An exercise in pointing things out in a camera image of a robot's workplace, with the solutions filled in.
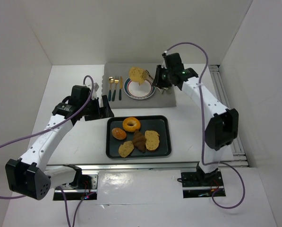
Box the sesame bun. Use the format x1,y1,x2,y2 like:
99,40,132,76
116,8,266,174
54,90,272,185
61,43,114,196
111,128,127,140

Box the orange glazed donut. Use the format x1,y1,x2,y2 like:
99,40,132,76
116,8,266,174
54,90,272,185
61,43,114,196
122,117,141,132

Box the bread slice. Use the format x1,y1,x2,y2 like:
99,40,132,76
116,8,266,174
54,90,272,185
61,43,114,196
128,67,148,85
145,131,160,152
118,141,134,158

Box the metal tongs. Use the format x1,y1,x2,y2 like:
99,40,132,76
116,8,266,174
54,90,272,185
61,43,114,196
145,70,173,95

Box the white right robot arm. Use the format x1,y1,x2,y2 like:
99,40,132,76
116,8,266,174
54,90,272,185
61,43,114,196
153,52,239,186

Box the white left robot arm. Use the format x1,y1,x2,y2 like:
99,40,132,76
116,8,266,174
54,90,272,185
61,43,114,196
5,85,114,200

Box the white plate red teal rim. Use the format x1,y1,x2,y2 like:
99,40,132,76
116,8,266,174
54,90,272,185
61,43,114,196
124,78,155,100

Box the grey placemat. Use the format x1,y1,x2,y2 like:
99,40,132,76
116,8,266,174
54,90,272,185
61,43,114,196
102,63,176,109

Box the brown chocolate croissant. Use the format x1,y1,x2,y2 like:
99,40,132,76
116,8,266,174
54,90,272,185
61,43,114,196
132,130,146,153

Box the black baking tray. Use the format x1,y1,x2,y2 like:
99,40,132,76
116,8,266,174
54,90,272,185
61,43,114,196
106,115,171,159

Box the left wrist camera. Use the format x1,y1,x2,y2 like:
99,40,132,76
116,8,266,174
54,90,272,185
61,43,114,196
84,83,99,100

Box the gold spoon green handle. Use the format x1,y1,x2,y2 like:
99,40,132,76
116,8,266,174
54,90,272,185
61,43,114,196
108,77,114,101

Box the aluminium front rail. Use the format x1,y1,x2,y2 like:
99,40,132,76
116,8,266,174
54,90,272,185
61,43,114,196
44,161,203,172

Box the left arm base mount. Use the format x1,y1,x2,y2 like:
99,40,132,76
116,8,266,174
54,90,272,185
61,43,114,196
60,171,99,201

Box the aluminium side rail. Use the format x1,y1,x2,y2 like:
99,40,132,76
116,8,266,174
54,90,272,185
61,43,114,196
209,65,249,167

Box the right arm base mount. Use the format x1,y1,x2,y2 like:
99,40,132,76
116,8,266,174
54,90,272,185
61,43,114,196
177,171,226,199

